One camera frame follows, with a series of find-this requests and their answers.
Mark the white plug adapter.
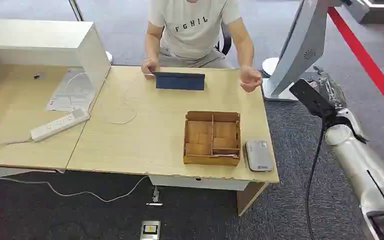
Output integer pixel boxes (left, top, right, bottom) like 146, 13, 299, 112
146, 186, 164, 207

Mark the printed paper sheet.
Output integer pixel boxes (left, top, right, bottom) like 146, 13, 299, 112
45, 71, 96, 113

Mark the wooden desk leg panel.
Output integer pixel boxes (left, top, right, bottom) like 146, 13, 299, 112
236, 181, 270, 217

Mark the white desk shelf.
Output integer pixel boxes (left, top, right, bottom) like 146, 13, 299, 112
0, 19, 112, 110

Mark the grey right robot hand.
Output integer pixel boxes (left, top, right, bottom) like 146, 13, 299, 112
289, 66, 348, 124

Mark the person's left hand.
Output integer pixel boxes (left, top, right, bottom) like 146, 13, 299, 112
239, 65, 263, 94

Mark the person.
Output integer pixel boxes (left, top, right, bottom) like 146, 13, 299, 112
141, 0, 263, 94

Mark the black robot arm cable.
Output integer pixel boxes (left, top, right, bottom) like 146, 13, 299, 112
305, 119, 328, 240

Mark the thin white cable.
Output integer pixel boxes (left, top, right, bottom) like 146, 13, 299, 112
64, 71, 138, 126

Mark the white floor cable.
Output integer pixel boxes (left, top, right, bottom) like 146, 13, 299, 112
0, 175, 150, 204

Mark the black office chair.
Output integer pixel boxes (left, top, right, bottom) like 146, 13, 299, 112
215, 22, 233, 56

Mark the white kiosk stand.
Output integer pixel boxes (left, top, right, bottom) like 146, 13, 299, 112
261, 0, 370, 102

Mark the person's right hand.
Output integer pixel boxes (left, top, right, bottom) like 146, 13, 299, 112
141, 57, 161, 80

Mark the white platform base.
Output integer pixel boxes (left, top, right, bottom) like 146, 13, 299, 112
344, 0, 384, 26

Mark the wooden compartment box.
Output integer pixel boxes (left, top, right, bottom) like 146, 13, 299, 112
182, 110, 242, 167

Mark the white desk front rail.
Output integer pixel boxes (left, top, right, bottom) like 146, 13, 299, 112
148, 174, 252, 192

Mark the white power strip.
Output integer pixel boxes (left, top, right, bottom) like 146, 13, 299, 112
30, 108, 91, 143

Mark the dark blue tablet case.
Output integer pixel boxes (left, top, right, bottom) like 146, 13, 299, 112
152, 71, 206, 92

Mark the white power strip cord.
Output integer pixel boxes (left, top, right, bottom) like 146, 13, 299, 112
0, 138, 34, 157

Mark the metal floor socket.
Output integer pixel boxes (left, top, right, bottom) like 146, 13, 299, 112
139, 220, 161, 240

